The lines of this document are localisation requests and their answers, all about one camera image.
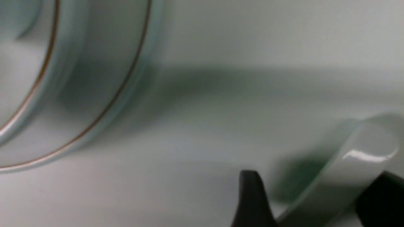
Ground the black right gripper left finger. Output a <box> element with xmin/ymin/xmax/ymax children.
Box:
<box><xmin>231</xmin><ymin>170</ymin><xmax>278</xmax><ymax>227</ymax></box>

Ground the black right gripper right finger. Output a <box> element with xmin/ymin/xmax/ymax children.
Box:
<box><xmin>355</xmin><ymin>171</ymin><xmax>404</xmax><ymax>227</ymax></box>

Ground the white ceramic spoon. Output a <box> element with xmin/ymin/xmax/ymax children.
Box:
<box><xmin>271</xmin><ymin>113</ymin><xmax>403</xmax><ymax>227</ymax></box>

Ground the pale blue bowl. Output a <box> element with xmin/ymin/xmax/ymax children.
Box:
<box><xmin>1</xmin><ymin>0</ymin><xmax>89</xmax><ymax>144</ymax></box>

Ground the pale blue plate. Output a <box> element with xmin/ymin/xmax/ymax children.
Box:
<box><xmin>1</xmin><ymin>0</ymin><xmax>163</xmax><ymax>174</ymax></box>

